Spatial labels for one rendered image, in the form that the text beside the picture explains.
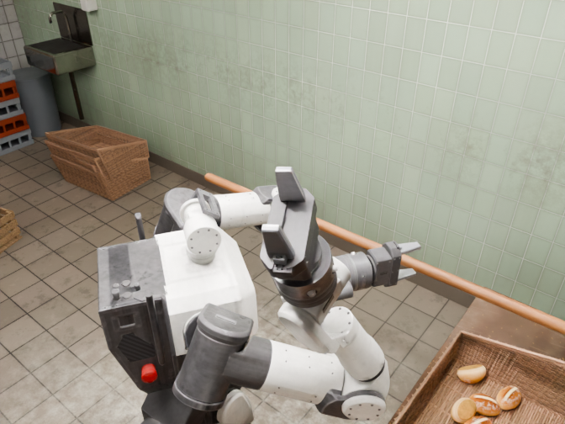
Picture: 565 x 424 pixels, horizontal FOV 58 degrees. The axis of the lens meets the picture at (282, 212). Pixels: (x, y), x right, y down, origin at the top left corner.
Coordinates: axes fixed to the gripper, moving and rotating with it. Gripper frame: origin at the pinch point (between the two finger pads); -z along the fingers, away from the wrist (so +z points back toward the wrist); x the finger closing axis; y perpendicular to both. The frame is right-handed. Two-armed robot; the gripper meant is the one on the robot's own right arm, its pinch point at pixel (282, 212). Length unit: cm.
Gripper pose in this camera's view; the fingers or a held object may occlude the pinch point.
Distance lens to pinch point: 60.5
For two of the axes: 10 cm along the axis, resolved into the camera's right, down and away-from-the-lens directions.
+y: 9.6, 0.3, -2.7
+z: 2.1, 5.7, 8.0
